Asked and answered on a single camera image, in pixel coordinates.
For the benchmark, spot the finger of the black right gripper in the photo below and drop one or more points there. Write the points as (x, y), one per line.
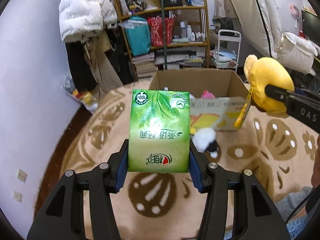
(278, 94)

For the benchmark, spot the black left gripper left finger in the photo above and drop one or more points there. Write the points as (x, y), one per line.
(62, 214)

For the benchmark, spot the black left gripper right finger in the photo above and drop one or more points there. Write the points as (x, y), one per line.
(255, 215)

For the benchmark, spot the yellow round plush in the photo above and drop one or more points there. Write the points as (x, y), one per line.
(261, 73)

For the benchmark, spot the pink bear plush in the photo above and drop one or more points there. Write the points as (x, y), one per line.
(207, 95)

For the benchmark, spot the white fluffy pompom charm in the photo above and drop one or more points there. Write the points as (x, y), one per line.
(204, 140)

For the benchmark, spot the green tissue pack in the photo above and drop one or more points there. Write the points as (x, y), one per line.
(159, 135)

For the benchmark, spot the grey sleeve forearm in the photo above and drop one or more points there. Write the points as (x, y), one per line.
(286, 205)

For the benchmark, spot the printed cardboard box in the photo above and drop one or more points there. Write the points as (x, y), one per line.
(216, 96)

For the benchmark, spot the white rolling cart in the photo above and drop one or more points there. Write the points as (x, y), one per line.
(226, 52)

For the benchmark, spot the cream quilted bedding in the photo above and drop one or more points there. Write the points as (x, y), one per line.
(260, 23)

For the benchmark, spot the snack packet pile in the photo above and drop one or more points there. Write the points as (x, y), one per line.
(86, 98)

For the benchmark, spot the stack of books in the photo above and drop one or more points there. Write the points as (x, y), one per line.
(145, 65)

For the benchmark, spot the red patterned gift bag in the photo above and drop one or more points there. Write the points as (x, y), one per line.
(156, 30)

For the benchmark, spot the wooden shelf unit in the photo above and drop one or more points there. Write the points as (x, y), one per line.
(203, 23)

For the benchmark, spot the teal tote bag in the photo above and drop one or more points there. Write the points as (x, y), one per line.
(138, 35)

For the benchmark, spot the beige hanging coat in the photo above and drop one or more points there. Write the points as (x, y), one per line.
(103, 72)

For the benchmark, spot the white puffer jacket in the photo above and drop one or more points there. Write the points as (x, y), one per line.
(82, 19)

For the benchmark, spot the white wall socket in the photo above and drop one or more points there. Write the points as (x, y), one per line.
(21, 175)

